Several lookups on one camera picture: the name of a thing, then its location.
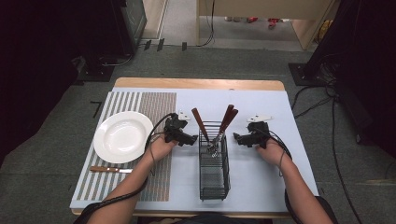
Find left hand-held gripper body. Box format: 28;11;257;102
163;110;191;145

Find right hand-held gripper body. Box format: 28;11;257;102
246;113;275;149

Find wooden-handled spoon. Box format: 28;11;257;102
191;107;213;154

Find wooden-handled fork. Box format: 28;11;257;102
210;107;239;159

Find wooden-handled cutlery piece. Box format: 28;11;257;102
206;104;235;153

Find black wire cutlery basket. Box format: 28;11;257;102
198;120;232;202

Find person's left hand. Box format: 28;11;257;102
145;133;179;164

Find person's right hand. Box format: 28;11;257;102
255;138;292;168

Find light blue table mat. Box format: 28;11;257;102
69;87;319;216

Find striped woven placemat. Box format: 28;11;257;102
76;91;177;203

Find white plate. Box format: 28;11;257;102
92;110;155;165

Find black stand with base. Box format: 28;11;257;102
77;46;116;83
287;36;335;88

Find dark glass cabinet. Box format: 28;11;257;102
118;0;148;58

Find light wooden desk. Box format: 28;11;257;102
195;0;339;51

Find right hand-held gripper cable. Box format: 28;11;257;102
253;127;295;179

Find hand-held gripper cable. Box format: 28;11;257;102
253;127;295;179
74;113;176;224

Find black floor cables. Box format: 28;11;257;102
290;55;396;224

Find left hand-held gripper cable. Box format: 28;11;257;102
74;113;176;224

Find wooden-handled table knife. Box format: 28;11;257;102
89;165;134;175

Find black hanging cable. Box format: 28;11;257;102
197;0;217;49

